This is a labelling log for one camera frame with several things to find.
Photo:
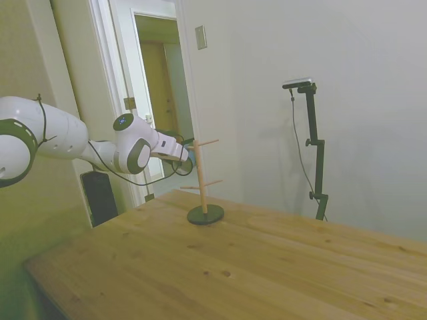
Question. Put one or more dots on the black box on wall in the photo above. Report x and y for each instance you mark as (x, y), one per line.
(100, 200)

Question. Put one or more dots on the grey wall switch plate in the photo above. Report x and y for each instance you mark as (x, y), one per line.
(201, 37)

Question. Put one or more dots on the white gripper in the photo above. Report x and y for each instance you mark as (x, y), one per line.
(181, 154)

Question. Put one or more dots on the blue enamel mug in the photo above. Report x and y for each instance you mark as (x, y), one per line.
(191, 157)

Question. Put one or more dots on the grey camera on stand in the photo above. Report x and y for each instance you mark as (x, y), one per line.
(298, 82)

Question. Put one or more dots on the black jointed camera stand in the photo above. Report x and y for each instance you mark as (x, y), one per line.
(318, 166)

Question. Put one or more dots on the white open door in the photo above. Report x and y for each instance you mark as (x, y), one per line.
(133, 66)

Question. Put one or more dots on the brass door hinge plate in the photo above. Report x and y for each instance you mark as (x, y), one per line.
(129, 103)

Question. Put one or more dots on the brown wooden door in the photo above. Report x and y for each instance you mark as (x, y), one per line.
(156, 83)

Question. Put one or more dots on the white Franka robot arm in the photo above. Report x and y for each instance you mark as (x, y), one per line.
(63, 133)

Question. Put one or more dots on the wooden mug tree stand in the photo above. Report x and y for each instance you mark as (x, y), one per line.
(201, 186)

